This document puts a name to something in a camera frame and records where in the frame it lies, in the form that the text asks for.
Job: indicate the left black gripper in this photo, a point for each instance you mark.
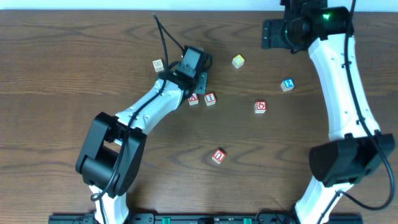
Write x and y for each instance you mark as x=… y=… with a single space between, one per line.
x=202 y=83

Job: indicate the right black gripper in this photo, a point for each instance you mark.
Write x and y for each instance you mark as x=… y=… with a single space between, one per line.
x=270 y=34

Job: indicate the red letter I block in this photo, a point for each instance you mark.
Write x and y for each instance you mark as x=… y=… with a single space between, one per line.
x=210 y=98

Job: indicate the red letter A block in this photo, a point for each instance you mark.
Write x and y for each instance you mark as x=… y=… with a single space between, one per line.
x=193 y=100

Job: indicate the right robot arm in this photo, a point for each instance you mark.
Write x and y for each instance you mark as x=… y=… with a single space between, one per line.
x=356 y=146

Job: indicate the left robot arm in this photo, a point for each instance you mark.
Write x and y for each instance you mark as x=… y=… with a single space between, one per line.
x=112 y=151

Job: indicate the yellow block far side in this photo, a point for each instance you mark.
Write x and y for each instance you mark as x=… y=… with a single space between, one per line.
x=238 y=61

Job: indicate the white patterned wooden block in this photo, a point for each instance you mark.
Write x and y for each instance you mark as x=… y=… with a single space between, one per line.
x=158 y=65

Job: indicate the blue number 2 block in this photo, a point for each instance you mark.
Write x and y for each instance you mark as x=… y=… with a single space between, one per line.
x=287 y=84

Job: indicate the red letter G block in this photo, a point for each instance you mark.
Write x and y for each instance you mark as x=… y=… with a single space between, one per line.
x=260 y=107

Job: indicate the red letter U block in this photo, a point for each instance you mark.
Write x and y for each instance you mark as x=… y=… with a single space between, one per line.
x=218 y=156

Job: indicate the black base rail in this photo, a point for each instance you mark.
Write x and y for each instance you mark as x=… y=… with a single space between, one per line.
x=148 y=218

